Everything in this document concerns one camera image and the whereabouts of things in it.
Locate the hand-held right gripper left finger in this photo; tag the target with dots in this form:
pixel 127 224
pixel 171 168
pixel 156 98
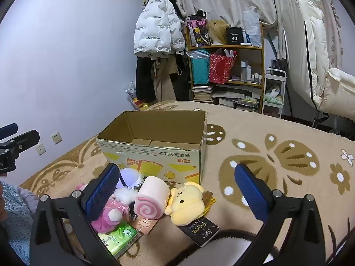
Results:
pixel 100 194

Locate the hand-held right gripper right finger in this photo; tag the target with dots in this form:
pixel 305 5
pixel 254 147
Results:
pixel 251 191

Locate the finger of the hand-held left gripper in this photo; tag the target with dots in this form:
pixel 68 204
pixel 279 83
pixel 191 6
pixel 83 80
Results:
pixel 26 138
pixel 8 129

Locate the pink plush doll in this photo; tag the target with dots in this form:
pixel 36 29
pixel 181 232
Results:
pixel 108 221

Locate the purple-haired plush doll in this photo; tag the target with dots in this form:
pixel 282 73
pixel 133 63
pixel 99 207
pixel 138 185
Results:
pixel 130 177

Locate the green tissue pack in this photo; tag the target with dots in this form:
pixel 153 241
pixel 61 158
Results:
pixel 119 236

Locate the pink swirl roll plush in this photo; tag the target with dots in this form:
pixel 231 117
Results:
pixel 152 196

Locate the black tissue pack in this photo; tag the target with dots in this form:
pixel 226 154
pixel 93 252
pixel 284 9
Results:
pixel 199 230

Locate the printed cardboard box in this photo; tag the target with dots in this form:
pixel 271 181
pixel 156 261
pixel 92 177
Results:
pixel 155 155

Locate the yellow bear plush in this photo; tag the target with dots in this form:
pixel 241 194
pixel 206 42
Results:
pixel 185 205

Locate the person's left forearm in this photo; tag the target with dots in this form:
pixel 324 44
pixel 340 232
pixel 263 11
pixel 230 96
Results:
pixel 15 216

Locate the orange bear card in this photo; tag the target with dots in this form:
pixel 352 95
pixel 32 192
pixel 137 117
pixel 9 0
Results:
pixel 144 224

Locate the white plush in trolley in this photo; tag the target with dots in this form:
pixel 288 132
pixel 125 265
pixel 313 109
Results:
pixel 273 92

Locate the plastic-wrapped toy bundle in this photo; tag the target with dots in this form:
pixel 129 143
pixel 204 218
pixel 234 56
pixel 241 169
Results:
pixel 133 92

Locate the neat stack of books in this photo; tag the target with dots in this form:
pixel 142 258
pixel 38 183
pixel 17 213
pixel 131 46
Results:
pixel 203 94

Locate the row of cosmetic bottles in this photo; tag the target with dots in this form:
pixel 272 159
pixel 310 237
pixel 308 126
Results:
pixel 248 73

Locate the white trolley cart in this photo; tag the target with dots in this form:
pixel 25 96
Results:
pixel 274 73

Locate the black hanging coat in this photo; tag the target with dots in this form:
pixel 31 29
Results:
pixel 144 77

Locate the red gift bag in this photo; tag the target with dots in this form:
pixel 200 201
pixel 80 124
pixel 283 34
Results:
pixel 221 68

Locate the beige hanging garment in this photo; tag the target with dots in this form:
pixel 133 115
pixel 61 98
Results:
pixel 165 80

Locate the teal bag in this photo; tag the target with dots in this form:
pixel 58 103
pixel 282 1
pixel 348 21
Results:
pixel 199 68

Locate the wooden shelf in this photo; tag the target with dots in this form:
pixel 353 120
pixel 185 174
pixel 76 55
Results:
pixel 249 48

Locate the cream padded chair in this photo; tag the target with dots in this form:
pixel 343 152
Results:
pixel 302 47

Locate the black box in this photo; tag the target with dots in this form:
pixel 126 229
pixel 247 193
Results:
pixel 234 36

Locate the blonde wig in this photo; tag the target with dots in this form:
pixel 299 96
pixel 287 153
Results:
pixel 216 32

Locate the white plastic bag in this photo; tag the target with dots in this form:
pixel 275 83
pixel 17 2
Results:
pixel 253 27

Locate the pink and black printed bag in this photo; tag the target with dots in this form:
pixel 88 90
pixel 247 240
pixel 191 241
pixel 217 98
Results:
pixel 198 30

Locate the white puffer jacket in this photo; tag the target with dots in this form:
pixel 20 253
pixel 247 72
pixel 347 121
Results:
pixel 155 25

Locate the white wall socket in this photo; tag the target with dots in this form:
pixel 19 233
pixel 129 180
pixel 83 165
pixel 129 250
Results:
pixel 56 137
pixel 41 149

